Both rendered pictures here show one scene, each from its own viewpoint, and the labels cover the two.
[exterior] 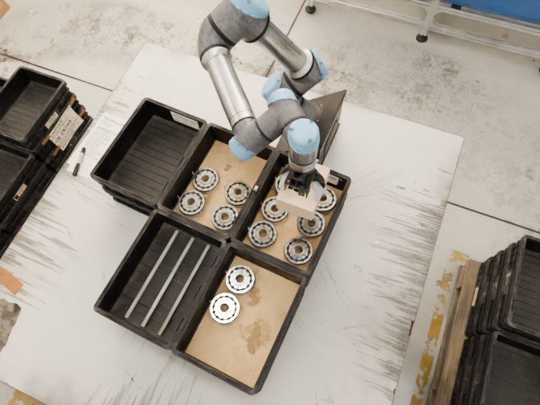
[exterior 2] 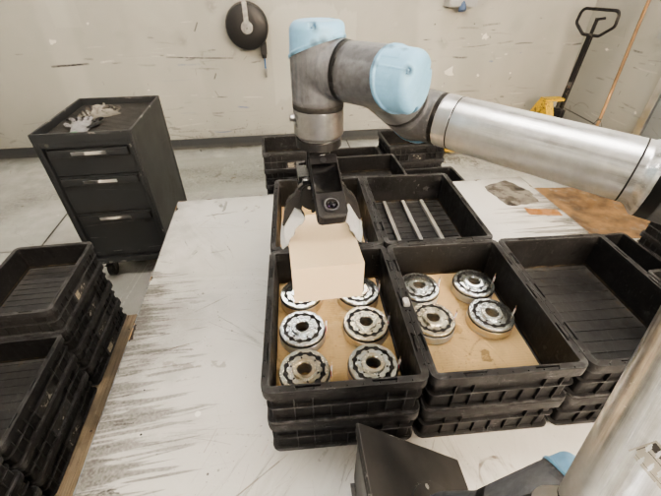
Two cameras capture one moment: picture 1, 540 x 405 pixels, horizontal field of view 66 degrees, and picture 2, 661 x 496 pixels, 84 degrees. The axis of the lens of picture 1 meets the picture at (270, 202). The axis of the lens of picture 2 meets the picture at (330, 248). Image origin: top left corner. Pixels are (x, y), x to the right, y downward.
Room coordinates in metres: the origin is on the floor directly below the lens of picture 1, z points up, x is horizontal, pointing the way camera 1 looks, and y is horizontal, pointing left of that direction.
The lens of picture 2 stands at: (0.99, -0.42, 1.51)
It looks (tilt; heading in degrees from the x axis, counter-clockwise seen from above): 37 degrees down; 143
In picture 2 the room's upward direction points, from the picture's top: straight up
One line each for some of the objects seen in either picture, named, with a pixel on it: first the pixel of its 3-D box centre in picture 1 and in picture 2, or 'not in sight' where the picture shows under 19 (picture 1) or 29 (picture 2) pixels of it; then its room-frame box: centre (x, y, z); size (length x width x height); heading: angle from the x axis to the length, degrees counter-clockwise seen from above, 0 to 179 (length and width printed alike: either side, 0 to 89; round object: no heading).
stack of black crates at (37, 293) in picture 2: not in sight; (58, 317); (-0.49, -0.70, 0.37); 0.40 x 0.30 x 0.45; 152
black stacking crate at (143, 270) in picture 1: (166, 278); (416, 219); (0.37, 0.39, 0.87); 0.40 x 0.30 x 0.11; 148
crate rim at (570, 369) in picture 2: (218, 178); (469, 298); (0.71, 0.18, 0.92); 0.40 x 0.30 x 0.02; 148
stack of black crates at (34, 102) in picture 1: (44, 125); not in sight; (1.45, 1.21, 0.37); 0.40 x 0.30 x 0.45; 151
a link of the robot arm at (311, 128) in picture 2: (304, 157); (316, 122); (0.54, -0.10, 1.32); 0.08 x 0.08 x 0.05
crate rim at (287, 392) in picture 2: (292, 210); (335, 307); (0.56, -0.08, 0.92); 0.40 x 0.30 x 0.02; 148
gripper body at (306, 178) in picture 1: (300, 173); (319, 169); (0.53, -0.10, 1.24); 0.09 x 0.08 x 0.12; 152
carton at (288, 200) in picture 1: (303, 188); (322, 254); (0.56, -0.11, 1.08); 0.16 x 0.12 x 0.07; 152
